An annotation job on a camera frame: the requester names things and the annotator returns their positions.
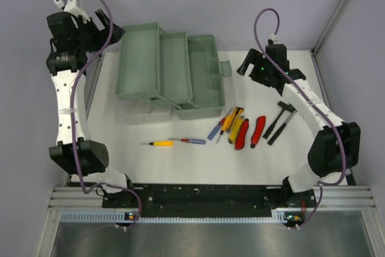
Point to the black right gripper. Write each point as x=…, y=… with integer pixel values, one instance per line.
x=254, y=57

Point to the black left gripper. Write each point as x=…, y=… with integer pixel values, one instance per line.
x=80, y=24

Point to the black hammer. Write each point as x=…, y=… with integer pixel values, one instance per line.
x=281, y=128
x=284, y=107

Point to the green translucent tool box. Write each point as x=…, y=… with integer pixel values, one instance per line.
x=171, y=69

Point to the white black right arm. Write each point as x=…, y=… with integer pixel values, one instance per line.
x=326, y=146

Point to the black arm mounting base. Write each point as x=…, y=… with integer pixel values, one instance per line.
x=206, y=201

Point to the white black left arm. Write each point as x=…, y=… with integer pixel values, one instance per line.
x=74, y=150

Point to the yellow black utility knife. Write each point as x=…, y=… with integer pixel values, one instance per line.
x=234, y=117

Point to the red utility knife right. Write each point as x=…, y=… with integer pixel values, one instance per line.
x=260, y=124

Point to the red utility knife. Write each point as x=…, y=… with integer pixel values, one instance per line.
x=260, y=124
x=240, y=139

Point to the red utility knife left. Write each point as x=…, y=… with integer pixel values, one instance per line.
x=240, y=139

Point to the yellow handled screwdriver upper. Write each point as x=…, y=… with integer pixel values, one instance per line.
x=225, y=123

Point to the yellow handled screwdriver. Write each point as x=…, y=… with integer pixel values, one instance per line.
x=225, y=123
x=159, y=143

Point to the blue handled screwdriver upper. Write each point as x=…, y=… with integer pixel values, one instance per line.
x=216, y=129

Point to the blue handled screwdriver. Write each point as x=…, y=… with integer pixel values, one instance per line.
x=190, y=140
x=216, y=129

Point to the blue handled screwdriver lower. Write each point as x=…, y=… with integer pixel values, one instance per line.
x=190, y=140

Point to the yellow handled screwdriver lower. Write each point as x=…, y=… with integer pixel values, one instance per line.
x=159, y=143

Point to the aluminium frame post right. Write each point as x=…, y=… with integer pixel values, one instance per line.
x=331, y=23

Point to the aluminium front rail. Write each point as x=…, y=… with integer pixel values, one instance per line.
x=334, y=198

